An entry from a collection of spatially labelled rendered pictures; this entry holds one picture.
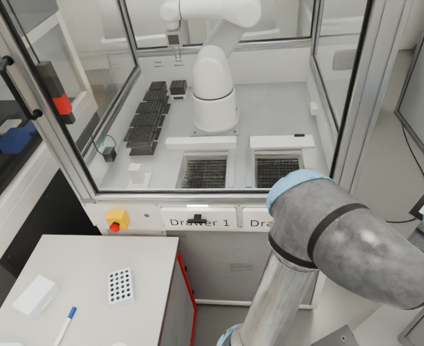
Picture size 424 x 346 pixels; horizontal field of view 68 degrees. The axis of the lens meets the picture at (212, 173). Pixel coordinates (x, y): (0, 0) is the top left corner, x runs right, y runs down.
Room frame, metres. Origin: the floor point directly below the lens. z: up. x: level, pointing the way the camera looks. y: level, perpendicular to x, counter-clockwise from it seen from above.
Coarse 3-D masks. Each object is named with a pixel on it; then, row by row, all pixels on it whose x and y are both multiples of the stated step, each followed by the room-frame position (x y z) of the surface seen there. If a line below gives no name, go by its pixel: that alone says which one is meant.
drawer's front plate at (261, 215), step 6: (246, 210) 0.73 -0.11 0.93; (252, 210) 0.73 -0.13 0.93; (258, 210) 0.72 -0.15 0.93; (264, 210) 0.72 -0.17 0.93; (246, 216) 0.73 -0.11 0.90; (252, 216) 0.72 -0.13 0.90; (258, 216) 0.72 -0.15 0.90; (264, 216) 0.72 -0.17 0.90; (270, 216) 0.71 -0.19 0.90; (246, 222) 0.73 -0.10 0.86; (252, 222) 0.72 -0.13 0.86; (264, 222) 0.72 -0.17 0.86; (270, 222) 0.71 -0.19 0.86; (246, 228) 0.73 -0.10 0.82; (252, 228) 0.72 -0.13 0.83; (258, 228) 0.72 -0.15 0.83; (264, 228) 0.72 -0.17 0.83
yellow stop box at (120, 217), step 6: (108, 210) 0.85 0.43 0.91; (114, 210) 0.84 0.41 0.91; (120, 210) 0.84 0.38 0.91; (108, 216) 0.81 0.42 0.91; (114, 216) 0.81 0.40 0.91; (120, 216) 0.80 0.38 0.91; (126, 216) 0.82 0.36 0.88; (108, 222) 0.80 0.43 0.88; (114, 222) 0.80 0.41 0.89; (120, 222) 0.80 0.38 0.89; (126, 222) 0.81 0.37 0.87; (120, 228) 0.80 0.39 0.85; (126, 228) 0.79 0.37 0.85
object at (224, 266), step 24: (192, 240) 0.81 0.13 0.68; (216, 240) 0.79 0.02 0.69; (240, 240) 0.77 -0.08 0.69; (264, 240) 0.75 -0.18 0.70; (192, 264) 0.81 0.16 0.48; (216, 264) 0.79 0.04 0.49; (240, 264) 0.76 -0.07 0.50; (264, 264) 0.75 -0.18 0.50; (192, 288) 0.82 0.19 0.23; (216, 288) 0.79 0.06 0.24; (240, 288) 0.77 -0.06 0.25; (312, 288) 0.70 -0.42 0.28
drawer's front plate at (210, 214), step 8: (168, 208) 0.80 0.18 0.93; (176, 208) 0.79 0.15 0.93; (184, 208) 0.79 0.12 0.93; (192, 208) 0.78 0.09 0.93; (200, 208) 0.77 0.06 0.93; (208, 208) 0.77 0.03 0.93; (216, 208) 0.76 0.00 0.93; (224, 208) 0.76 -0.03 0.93; (232, 208) 0.75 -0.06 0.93; (168, 216) 0.79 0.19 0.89; (176, 216) 0.78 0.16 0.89; (184, 216) 0.77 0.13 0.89; (192, 216) 0.77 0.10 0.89; (208, 216) 0.76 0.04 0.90; (216, 216) 0.75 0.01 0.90; (224, 216) 0.74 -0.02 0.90; (232, 216) 0.74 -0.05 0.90; (168, 224) 0.79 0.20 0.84; (184, 224) 0.78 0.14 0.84; (192, 224) 0.77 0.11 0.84; (208, 224) 0.76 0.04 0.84; (216, 224) 0.75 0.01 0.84; (224, 224) 0.74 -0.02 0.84; (232, 224) 0.74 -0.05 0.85
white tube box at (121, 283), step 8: (112, 272) 0.64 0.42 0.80; (120, 272) 0.63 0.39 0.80; (128, 272) 0.63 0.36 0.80; (112, 280) 0.61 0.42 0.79; (120, 280) 0.60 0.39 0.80; (128, 280) 0.60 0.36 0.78; (112, 288) 0.57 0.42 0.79; (120, 288) 0.57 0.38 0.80; (128, 288) 0.56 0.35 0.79; (112, 296) 0.55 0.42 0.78; (120, 296) 0.54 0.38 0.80; (128, 296) 0.54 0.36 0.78; (112, 304) 0.51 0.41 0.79; (120, 304) 0.52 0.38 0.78
